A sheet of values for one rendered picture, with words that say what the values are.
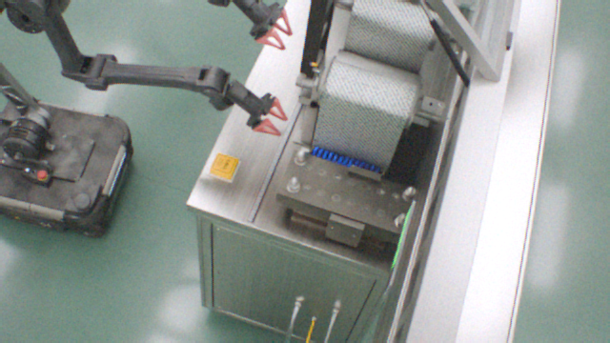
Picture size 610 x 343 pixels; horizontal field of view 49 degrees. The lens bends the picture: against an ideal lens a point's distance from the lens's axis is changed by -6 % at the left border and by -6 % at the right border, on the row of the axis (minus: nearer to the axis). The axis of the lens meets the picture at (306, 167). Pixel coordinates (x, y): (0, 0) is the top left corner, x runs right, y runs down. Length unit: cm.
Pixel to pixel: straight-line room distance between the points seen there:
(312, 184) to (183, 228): 118
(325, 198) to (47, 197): 136
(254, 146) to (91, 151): 100
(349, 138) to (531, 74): 54
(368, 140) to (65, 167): 145
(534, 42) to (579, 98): 207
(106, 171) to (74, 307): 58
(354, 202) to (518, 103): 55
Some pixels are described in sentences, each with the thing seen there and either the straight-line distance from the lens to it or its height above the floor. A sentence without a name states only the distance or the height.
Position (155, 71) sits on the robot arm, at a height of 118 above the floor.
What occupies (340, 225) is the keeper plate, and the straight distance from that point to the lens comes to 197.
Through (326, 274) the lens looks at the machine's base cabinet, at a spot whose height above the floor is 75.
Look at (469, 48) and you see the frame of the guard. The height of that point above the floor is 172.
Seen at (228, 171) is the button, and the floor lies 92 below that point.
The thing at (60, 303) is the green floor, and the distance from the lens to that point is 300.
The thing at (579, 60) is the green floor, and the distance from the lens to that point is 424.
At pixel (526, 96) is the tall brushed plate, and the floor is 144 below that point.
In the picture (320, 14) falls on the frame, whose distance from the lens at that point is 215.
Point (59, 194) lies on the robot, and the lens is 295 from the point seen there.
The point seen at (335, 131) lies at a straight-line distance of 199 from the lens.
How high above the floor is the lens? 272
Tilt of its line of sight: 56 degrees down
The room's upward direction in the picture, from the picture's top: 11 degrees clockwise
